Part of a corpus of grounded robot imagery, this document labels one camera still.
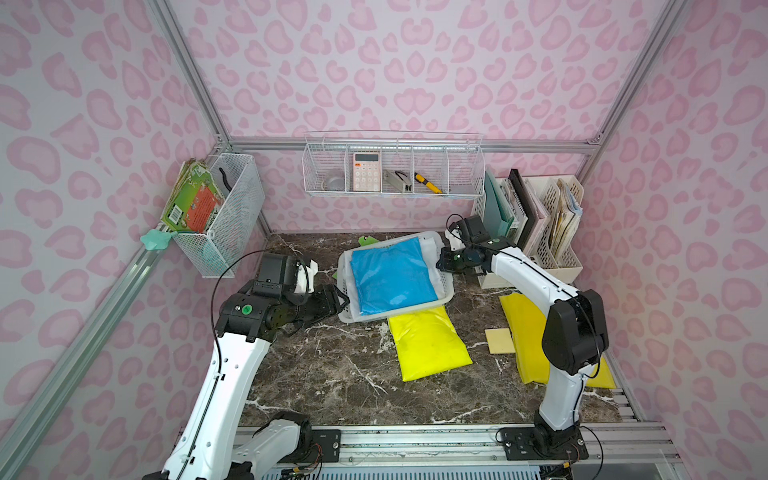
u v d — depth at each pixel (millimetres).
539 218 819
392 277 926
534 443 714
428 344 870
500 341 908
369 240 1137
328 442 735
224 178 881
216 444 367
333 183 977
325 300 587
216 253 724
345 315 870
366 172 951
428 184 977
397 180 978
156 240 626
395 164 1007
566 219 905
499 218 817
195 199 729
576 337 495
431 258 932
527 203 870
